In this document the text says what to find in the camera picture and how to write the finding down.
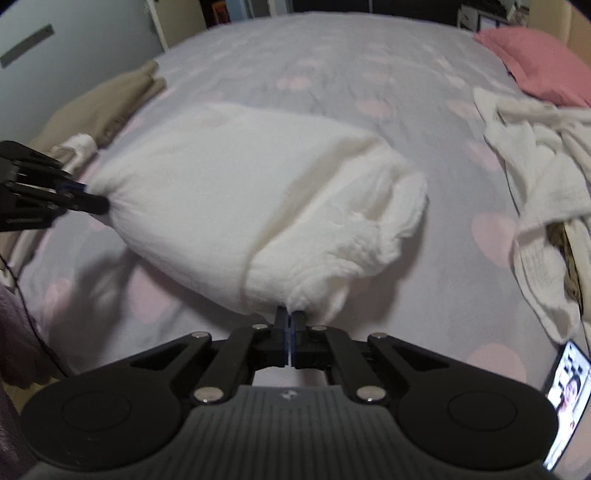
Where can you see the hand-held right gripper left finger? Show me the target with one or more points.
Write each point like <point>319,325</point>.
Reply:
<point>280,337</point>

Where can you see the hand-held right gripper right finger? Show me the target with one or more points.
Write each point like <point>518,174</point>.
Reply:
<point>299,337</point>

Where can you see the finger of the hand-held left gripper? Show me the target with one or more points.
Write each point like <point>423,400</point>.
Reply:
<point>87,203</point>
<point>41,159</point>

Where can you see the white crinkled garment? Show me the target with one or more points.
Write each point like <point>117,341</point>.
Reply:
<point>540,194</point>
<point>221,184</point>

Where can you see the white fluffy cloth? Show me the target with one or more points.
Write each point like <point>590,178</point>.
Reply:
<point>81,145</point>

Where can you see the tan folded cloth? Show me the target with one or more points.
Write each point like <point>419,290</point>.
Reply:
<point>92,110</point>

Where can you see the pale grey door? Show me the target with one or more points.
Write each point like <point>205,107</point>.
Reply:
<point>92,46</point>

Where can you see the purple fuzzy cloth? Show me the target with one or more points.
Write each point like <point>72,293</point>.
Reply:
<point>14,337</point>

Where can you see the smartphone with lit screen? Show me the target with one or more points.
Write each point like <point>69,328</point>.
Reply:
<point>565,397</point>

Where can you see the bed with pink dotted sheet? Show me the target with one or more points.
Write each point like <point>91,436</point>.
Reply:
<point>323,60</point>

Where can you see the brown patterned cloth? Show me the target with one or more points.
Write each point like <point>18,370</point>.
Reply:
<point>570,267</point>

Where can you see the pink pillow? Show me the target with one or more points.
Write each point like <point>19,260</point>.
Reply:
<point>540,60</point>

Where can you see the black and white nightstand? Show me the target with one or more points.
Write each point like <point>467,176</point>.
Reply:
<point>491,21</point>

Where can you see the beige padded headboard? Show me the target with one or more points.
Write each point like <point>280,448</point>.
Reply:
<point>554,23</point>

